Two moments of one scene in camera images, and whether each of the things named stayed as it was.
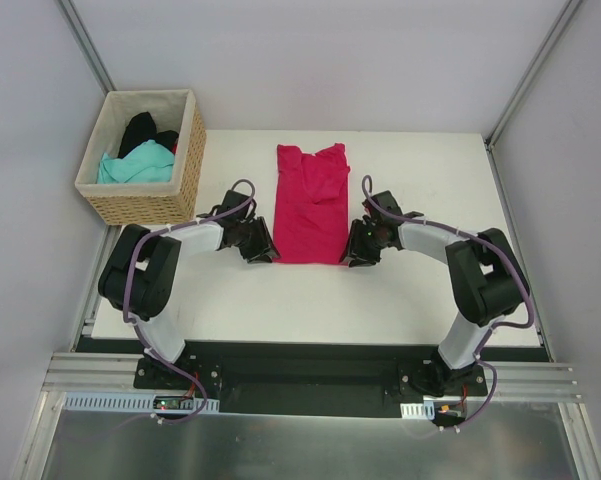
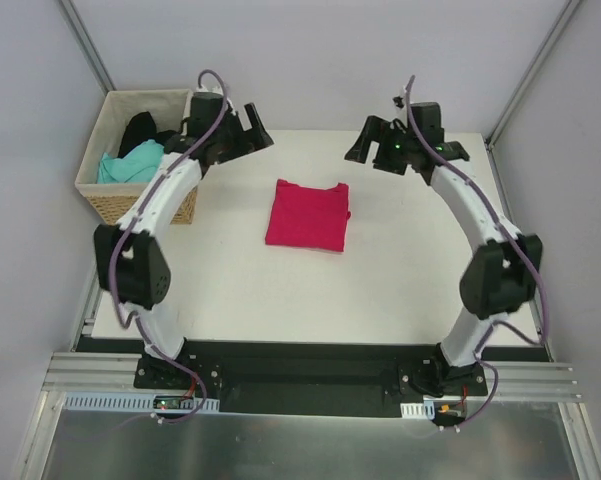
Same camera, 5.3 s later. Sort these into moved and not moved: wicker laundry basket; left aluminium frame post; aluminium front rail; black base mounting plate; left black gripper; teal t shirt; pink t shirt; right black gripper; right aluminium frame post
Moved: right black gripper; left black gripper; pink t shirt
Not moved: teal t shirt; left aluminium frame post; aluminium front rail; wicker laundry basket; black base mounting plate; right aluminium frame post
